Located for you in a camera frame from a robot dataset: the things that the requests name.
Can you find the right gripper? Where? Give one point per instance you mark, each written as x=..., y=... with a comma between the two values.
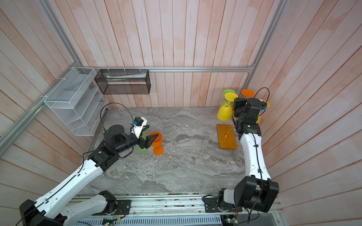
x=238, y=102

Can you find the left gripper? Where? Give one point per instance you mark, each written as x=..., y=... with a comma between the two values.
x=148, y=142

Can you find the green wine glass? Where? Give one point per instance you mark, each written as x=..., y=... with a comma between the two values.
x=142, y=142
x=230, y=96

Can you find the orange wine glass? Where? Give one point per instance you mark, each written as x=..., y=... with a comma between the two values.
x=157, y=144
x=247, y=93

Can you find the yellow wine glass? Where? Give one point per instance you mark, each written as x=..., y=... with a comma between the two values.
x=225, y=112
x=260, y=117

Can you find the orange wooden rack base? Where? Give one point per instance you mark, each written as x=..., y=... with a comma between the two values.
x=226, y=137

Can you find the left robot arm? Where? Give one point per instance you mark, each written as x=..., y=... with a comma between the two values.
x=51, y=209

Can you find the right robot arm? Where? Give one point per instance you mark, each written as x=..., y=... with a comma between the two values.
x=256, y=191

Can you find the white mesh shelf organizer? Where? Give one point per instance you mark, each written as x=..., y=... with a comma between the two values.
x=76, y=102

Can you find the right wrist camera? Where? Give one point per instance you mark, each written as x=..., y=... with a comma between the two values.
x=263, y=107

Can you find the aluminium mounting rail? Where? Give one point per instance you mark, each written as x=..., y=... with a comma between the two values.
x=170, y=205

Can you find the black mesh wall basket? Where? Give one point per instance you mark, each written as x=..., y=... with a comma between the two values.
x=123, y=81

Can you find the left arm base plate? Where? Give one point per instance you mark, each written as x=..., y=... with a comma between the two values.
x=121, y=207

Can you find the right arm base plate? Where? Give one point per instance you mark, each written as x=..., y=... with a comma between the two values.
x=212, y=206

